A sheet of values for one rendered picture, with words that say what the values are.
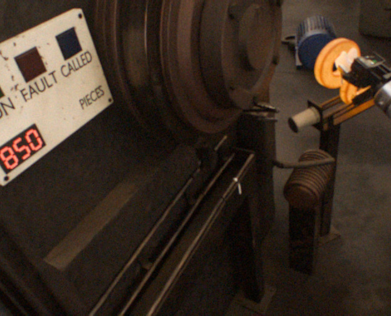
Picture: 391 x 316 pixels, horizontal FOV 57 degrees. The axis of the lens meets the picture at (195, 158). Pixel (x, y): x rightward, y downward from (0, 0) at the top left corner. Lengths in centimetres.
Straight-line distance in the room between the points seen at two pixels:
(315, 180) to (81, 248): 82
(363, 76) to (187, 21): 67
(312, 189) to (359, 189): 80
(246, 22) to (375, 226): 136
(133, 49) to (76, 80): 12
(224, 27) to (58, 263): 51
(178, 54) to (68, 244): 41
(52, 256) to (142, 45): 42
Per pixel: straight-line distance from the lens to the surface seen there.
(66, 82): 66
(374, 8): 360
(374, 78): 117
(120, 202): 78
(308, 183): 126
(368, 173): 213
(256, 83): 80
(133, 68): 64
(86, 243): 74
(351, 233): 182
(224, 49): 63
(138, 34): 62
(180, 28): 63
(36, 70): 62
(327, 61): 124
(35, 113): 63
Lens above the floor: 138
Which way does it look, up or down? 38 degrees down
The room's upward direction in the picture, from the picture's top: 12 degrees counter-clockwise
